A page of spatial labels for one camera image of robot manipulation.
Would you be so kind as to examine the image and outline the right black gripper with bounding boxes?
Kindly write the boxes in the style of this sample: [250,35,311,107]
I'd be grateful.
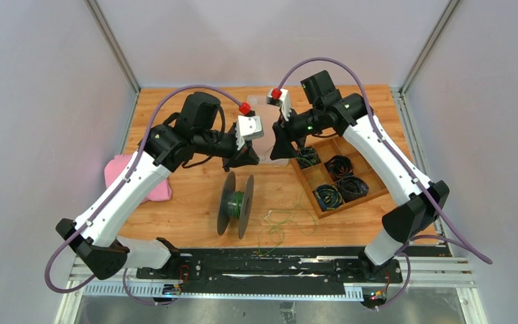
[270,106,323,161]

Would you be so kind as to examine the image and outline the dark grey perforated spool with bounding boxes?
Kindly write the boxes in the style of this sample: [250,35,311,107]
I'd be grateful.
[217,171,254,239]

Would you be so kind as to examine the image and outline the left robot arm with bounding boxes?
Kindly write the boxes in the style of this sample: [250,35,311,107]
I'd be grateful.
[56,91,263,280]

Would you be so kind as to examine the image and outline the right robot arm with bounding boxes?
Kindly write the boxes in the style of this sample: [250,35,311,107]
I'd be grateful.
[266,70,449,281]

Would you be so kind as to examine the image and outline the translucent plastic tray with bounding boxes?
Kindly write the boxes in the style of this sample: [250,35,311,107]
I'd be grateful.
[246,95,289,166]

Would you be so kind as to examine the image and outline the wooden compartment tray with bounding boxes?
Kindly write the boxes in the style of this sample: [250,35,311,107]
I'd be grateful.
[290,136,389,219]

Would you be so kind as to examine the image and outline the pink cloth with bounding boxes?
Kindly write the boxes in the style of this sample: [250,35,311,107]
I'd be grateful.
[104,154,173,203]

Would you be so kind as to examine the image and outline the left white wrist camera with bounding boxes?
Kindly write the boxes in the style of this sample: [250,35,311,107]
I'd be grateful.
[235,115,264,151]

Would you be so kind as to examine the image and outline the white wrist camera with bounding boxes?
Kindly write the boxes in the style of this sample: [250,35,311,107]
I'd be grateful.
[235,115,264,151]
[266,88,292,122]

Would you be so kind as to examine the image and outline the coiled cable blue green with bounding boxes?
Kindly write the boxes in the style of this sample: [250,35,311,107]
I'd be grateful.
[295,146,320,169]

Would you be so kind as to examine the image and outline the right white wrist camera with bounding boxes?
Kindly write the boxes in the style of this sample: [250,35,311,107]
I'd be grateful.
[266,88,292,122]

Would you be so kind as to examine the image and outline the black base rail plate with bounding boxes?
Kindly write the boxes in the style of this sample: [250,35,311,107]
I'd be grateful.
[136,246,403,296]

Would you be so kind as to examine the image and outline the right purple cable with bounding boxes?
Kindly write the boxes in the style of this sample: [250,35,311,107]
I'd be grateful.
[277,57,494,309]

